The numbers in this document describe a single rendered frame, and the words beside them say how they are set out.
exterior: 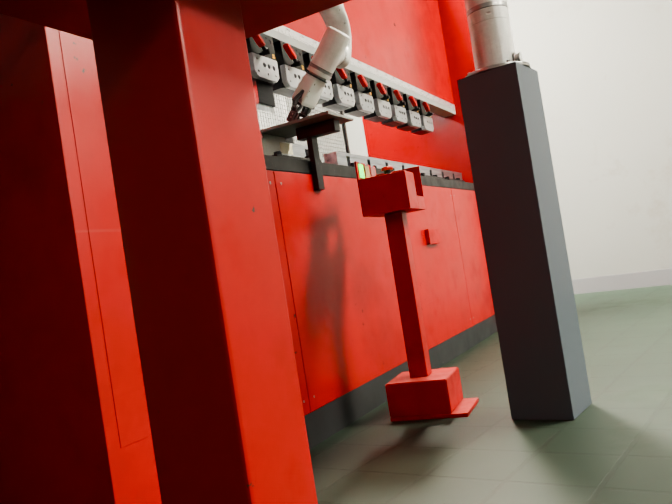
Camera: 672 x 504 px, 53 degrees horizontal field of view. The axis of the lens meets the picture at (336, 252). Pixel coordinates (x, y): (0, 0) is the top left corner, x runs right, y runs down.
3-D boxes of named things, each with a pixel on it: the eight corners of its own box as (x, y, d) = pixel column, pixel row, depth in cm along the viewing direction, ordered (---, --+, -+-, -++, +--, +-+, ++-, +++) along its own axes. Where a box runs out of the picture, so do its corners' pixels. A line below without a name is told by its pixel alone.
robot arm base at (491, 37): (539, 70, 199) (529, 9, 199) (516, 60, 184) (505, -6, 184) (481, 88, 210) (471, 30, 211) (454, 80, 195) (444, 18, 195)
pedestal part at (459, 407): (468, 416, 204) (461, 377, 204) (390, 421, 213) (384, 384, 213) (479, 400, 222) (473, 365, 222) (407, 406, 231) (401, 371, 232)
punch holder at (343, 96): (340, 102, 271) (333, 62, 272) (322, 107, 275) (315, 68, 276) (356, 107, 285) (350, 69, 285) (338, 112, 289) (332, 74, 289)
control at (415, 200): (410, 208, 208) (401, 151, 208) (362, 216, 214) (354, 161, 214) (425, 209, 226) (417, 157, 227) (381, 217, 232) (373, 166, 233)
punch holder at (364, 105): (361, 108, 289) (355, 71, 289) (344, 113, 293) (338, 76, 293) (375, 113, 302) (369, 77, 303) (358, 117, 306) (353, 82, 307)
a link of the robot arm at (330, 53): (317, 65, 226) (306, 59, 218) (335, 29, 223) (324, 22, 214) (337, 76, 223) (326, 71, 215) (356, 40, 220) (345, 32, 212)
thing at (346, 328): (180, 531, 144) (124, 154, 146) (111, 527, 154) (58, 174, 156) (508, 324, 410) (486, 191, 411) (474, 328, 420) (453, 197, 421)
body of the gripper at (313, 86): (316, 72, 227) (301, 102, 229) (302, 66, 217) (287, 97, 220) (333, 82, 224) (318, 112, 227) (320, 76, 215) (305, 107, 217)
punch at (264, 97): (260, 108, 224) (255, 80, 224) (255, 110, 225) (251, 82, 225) (276, 112, 233) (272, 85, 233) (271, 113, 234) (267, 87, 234)
